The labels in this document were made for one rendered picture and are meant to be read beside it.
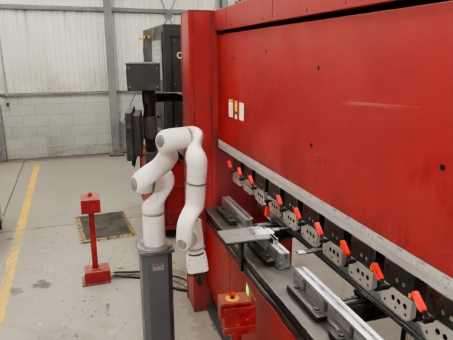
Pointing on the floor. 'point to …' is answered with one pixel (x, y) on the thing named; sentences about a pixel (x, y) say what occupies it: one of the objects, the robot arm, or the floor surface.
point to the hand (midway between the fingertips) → (199, 280)
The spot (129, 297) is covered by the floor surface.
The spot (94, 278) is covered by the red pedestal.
